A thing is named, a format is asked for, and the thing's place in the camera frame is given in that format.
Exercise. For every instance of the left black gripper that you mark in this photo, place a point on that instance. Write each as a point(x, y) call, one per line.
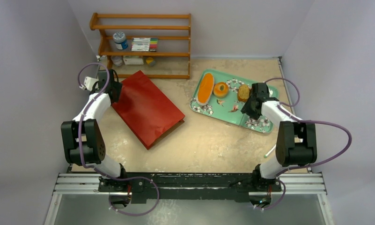
point(118, 87)

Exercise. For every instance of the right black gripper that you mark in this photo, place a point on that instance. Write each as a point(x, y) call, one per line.
point(250, 103)

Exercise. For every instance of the fake brown bread slice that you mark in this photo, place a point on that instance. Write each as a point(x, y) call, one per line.
point(243, 93)

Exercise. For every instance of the fake orange doughnut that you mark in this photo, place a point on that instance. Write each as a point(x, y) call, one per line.
point(220, 90)

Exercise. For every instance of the green floral tray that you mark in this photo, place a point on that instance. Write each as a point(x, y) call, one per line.
point(228, 108)

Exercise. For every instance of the red paper bag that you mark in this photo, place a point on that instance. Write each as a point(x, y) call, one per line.
point(146, 110)

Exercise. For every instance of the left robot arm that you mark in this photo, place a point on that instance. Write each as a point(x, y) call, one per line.
point(82, 139)

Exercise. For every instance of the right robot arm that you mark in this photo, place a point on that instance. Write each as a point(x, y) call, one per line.
point(296, 139)

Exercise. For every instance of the small clear jar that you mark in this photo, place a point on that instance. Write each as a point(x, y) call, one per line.
point(117, 60)

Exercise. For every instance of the white small box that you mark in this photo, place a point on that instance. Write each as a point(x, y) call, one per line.
point(133, 60)

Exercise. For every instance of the blue lidded jar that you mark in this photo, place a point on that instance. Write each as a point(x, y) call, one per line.
point(120, 40)

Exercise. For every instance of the yellow green cube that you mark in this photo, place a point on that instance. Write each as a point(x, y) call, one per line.
point(150, 61)

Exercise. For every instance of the pack of coloured markers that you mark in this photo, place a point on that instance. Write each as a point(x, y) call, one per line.
point(144, 44)

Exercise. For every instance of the green white pen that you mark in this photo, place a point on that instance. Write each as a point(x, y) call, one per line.
point(269, 152)

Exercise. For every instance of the wooden shelf rack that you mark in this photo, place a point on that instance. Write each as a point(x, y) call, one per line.
point(105, 49)

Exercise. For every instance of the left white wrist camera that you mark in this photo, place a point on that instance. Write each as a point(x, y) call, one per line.
point(89, 83)

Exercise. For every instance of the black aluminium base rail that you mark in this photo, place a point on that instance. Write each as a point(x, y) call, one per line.
point(237, 187)

